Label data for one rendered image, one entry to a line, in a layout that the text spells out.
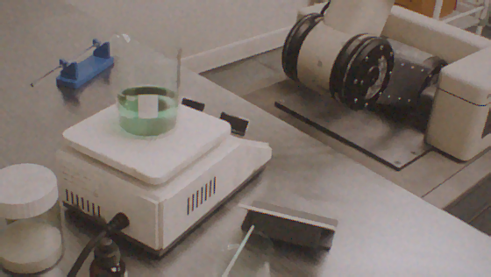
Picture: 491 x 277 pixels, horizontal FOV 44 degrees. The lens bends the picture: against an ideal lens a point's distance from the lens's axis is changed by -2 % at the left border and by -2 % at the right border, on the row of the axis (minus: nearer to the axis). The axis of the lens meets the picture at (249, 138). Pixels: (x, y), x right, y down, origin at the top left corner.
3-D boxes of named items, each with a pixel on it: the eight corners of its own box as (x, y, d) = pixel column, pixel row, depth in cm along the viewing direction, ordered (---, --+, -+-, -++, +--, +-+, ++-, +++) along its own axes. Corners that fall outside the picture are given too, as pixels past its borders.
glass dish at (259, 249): (272, 247, 59) (274, 230, 58) (273, 288, 55) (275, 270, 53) (214, 244, 59) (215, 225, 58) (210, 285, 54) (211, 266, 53)
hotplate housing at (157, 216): (180, 129, 77) (181, 69, 73) (272, 166, 71) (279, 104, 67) (41, 219, 60) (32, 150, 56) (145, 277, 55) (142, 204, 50)
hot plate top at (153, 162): (141, 95, 67) (141, 88, 66) (235, 131, 62) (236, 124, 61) (57, 141, 58) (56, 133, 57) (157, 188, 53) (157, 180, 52)
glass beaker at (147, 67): (195, 128, 61) (197, 47, 56) (145, 153, 56) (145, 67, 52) (145, 103, 64) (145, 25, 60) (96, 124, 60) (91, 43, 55)
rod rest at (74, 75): (96, 58, 93) (95, 35, 91) (115, 62, 92) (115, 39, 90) (55, 84, 84) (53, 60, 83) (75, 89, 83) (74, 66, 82)
